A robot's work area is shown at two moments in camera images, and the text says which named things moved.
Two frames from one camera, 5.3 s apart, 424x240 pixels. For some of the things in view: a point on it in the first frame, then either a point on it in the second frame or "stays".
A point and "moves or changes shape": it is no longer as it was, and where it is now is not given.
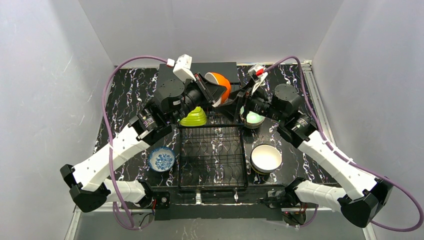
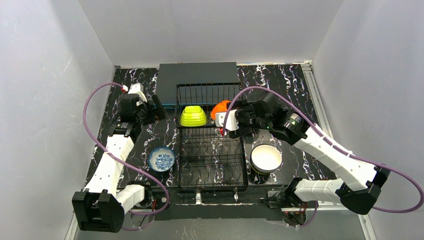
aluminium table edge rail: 307,69 stays
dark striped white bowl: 265,158 stays
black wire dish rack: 213,157 stays
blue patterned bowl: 161,159 stays
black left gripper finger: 214,92 to 159,112
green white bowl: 197,117 stays
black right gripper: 244,100 to 241,120
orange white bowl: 220,79 moves or changes shape
